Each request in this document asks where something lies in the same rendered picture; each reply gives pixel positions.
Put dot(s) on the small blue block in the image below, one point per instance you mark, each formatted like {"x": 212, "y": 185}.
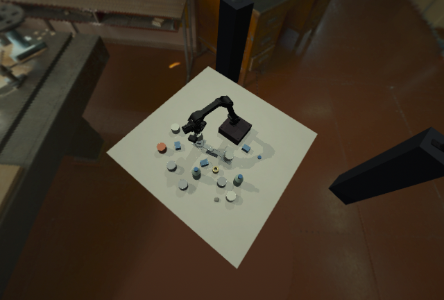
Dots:
{"x": 245, "y": 148}
{"x": 177, "y": 145}
{"x": 204, "y": 163}

